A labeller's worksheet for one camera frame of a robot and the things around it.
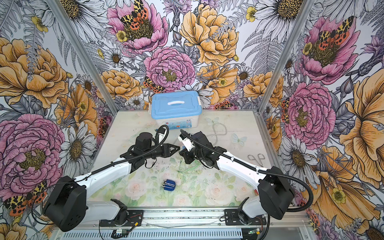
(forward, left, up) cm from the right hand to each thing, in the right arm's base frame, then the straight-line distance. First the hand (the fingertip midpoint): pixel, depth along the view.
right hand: (181, 156), depth 80 cm
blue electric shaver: (-10, +8, -12) cm, 18 cm away
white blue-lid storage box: (+33, +4, +3) cm, 33 cm away
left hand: (+2, +2, +1) cm, 3 cm away
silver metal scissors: (+7, -48, -16) cm, 51 cm away
